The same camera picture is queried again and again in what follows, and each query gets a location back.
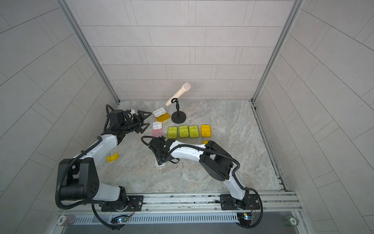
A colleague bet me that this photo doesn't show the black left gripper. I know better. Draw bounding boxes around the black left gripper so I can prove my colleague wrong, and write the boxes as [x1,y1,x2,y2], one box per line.
[120,112,152,135]

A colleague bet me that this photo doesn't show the pink pillbox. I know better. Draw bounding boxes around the pink pillbox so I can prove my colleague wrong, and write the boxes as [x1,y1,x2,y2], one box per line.
[152,121,163,137]

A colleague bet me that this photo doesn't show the clear pillbox white tray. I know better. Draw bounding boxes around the clear pillbox white tray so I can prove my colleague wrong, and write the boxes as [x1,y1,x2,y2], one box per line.
[154,160,166,168]

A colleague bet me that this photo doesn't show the green pillbox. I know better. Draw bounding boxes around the green pillbox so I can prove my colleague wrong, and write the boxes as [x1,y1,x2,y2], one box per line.
[189,125,200,138]
[178,125,190,138]
[167,126,178,139]

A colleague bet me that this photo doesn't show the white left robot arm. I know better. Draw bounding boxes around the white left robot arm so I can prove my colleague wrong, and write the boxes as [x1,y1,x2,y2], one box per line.
[55,105,152,211]

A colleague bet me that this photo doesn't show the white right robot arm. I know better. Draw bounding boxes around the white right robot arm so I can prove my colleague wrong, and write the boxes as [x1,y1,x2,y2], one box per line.
[141,136,263,210]

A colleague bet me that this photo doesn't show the black microphone stand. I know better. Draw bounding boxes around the black microphone stand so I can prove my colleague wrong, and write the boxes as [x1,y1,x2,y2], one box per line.
[171,97,187,124]

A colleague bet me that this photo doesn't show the yellow pillbox left edge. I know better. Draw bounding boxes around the yellow pillbox left edge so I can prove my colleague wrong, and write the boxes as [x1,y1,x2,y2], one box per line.
[107,153,119,162]

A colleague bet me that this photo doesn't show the beige microphone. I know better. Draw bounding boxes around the beige microphone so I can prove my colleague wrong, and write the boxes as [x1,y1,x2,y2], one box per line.
[166,82,191,106]

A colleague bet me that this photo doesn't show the left green circuit board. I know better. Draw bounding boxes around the left green circuit board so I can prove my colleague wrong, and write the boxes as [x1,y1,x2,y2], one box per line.
[111,214,129,224]

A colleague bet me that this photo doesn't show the green circuit board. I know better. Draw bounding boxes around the green circuit board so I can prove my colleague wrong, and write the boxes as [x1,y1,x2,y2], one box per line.
[111,214,129,224]
[237,213,254,226]

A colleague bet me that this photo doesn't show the right green circuit board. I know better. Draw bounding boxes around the right green circuit board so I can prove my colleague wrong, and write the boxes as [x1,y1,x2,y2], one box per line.
[237,213,254,226]

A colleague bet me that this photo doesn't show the left round marker disc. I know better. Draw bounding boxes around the left round marker disc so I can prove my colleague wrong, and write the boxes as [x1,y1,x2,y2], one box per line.
[56,215,68,226]

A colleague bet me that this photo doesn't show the round marker disc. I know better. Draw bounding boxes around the round marker disc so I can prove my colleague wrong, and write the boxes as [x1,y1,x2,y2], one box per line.
[283,216,299,227]
[56,215,68,226]

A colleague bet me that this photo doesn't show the right round marker disc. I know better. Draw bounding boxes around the right round marker disc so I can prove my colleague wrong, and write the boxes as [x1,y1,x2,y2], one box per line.
[283,216,299,227]

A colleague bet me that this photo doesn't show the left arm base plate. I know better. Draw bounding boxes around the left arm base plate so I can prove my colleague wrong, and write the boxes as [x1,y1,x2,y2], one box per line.
[99,196,144,212]

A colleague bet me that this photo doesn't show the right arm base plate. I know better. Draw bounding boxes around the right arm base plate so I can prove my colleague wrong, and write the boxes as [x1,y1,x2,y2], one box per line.
[216,193,261,211]

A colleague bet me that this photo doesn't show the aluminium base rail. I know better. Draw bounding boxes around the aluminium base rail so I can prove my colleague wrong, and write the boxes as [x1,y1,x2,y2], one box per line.
[56,190,303,215]

